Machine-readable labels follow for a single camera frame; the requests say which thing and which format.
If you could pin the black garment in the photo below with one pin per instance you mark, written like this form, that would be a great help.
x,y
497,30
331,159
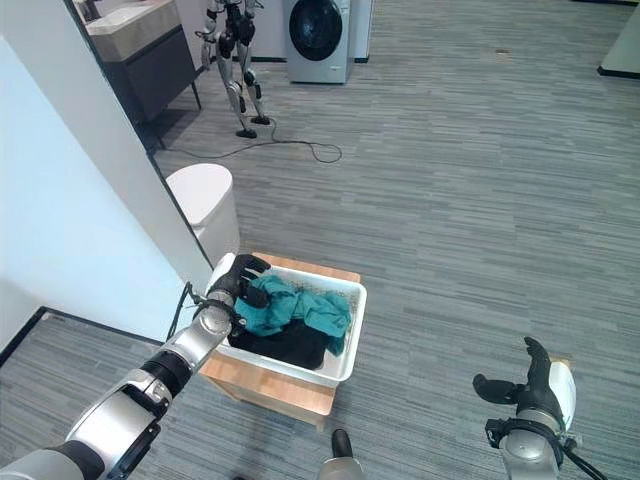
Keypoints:
x,y
295,345

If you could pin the white appliance beside washer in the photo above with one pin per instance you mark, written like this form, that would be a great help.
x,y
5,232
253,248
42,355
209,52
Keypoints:
x,y
362,30

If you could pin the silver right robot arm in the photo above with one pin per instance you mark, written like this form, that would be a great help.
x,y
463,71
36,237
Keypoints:
x,y
535,445

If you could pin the silver humanoid robot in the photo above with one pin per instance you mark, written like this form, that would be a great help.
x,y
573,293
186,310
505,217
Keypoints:
x,y
237,55

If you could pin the teal garment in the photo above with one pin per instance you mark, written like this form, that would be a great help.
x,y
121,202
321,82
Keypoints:
x,y
310,310

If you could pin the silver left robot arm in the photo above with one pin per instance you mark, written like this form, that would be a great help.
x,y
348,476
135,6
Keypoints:
x,y
125,395

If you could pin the silver front-load washing machine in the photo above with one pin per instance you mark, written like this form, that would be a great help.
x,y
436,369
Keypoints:
x,y
320,40

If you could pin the robot leg with dark foot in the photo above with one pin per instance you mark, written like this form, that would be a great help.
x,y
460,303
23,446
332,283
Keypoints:
x,y
342,457

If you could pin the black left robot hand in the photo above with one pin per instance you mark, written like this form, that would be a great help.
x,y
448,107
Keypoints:
x,y
250,282

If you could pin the low wooden table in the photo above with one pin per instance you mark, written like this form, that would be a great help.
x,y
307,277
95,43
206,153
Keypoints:
x,y
280,390

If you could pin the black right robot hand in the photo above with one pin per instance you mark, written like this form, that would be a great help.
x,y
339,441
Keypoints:
x,y
542,385

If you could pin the white toilet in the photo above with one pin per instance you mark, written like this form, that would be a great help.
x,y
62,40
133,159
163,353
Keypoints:
x,y
207,205

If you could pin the white plastic laundry basket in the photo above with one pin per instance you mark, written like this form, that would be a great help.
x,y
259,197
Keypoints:
x,y
345,345

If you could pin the white cabinet with dark base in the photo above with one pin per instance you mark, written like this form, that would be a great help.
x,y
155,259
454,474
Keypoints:
x,y
622,45

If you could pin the dark vanity cabinet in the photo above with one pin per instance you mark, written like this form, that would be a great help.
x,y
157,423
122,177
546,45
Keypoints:
x,y
145,60

